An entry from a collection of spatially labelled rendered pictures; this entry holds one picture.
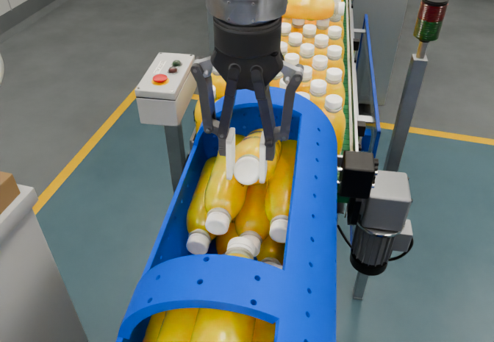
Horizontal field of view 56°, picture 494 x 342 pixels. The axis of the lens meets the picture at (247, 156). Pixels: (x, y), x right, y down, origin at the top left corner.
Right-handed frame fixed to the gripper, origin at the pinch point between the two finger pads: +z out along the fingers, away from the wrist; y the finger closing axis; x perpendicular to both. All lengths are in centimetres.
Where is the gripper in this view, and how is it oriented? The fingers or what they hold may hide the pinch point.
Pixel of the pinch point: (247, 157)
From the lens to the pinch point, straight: 62.8
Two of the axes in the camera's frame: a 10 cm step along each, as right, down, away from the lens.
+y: 9.9, 1.0, -1.2
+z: 0.0, 7.7, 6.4
